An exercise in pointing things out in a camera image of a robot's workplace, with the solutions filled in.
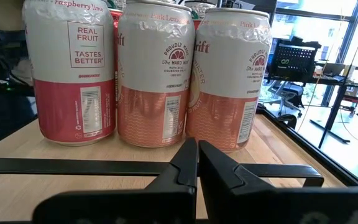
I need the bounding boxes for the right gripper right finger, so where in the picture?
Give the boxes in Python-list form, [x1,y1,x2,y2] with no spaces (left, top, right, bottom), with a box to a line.
[198,139,358,224]

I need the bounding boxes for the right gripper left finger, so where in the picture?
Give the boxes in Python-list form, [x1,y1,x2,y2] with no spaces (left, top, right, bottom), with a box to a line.
[32,138,199,224]

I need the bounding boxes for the tall white can teal palms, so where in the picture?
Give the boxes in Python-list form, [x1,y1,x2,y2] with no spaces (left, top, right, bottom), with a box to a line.
[183,0,218,20]

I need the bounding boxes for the wooden shelf black metal legs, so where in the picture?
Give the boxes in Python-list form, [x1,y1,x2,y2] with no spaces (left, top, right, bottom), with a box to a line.
[0,113,325,190]

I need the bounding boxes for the grey office chair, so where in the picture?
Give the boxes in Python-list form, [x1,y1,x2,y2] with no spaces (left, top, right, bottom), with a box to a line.
[262,80,305,118]

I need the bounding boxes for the black tripod stand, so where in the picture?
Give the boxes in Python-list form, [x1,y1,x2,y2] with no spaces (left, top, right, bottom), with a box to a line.
[309,11,358,149]

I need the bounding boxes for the red stool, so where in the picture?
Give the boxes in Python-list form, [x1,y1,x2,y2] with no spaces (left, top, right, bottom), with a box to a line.
[341,95,358,110]

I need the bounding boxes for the long black desk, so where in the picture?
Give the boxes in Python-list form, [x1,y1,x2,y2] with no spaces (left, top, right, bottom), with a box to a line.
[267,73,358,91]

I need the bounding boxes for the grey laptop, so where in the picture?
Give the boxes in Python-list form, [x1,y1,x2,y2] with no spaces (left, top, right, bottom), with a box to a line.
[321,62,346,76]

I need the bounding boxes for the black aluminium table frame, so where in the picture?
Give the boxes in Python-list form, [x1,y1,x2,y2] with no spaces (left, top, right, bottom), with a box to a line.
[255,104,358,187]

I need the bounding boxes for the small black bracket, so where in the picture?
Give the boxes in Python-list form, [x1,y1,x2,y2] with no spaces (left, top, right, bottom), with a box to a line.
[277,113,298,129]

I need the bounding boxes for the large window black frame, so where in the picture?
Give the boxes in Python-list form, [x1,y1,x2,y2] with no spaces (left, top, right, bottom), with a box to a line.
[273,0,358,108]

